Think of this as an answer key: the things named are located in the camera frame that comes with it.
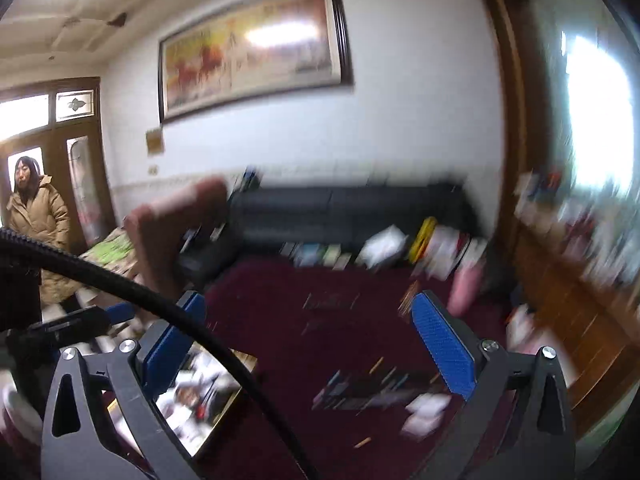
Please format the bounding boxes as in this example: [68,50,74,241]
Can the pink water bottle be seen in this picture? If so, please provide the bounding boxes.
[447,262,484,318]

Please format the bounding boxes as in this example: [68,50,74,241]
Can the framed horse painting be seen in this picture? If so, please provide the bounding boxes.
[157,0,354,124]

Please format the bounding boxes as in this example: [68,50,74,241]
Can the black leather sofa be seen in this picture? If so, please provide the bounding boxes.
[177,180,483,288]

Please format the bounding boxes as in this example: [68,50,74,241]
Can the person in tan coat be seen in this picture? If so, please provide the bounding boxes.
[6,156,81,313]

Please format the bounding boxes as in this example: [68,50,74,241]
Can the dark red tablecloth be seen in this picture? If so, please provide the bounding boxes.
[98,257,532,480]

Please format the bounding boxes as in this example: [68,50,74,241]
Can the brown armchair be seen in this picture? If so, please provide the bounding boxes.
[124,176,228,300]

